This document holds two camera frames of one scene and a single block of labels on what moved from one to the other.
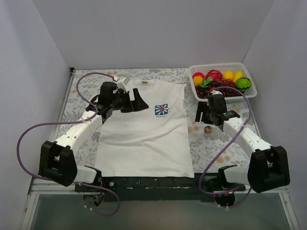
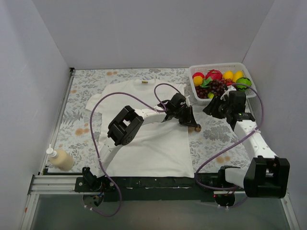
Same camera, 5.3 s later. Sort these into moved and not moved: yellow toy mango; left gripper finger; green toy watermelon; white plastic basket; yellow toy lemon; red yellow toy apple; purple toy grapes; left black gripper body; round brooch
Moved: left gripper finger; round brooch; left black gripper body
Not moved: yellow toy mango; red yellow toy apple; purple toy grapes; white plastic basket; green toy watermelon; yellow toy lemon
